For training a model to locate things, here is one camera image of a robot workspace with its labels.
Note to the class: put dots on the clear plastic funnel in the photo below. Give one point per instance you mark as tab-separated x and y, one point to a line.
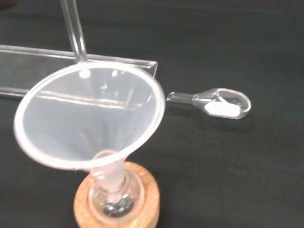
78	116

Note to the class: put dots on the clear funnel stand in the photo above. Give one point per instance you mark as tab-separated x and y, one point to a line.
28	69

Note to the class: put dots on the black bench cloth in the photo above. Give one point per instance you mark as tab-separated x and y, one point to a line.
213	166

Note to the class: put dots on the clear round-bottom flask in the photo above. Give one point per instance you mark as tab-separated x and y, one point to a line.
116	202

